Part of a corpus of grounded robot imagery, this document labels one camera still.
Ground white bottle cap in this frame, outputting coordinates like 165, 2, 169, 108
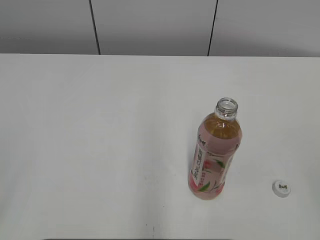
272, 180, 291, 198

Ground pink oolong tea bottle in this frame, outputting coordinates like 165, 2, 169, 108
188, 97, 242, 200

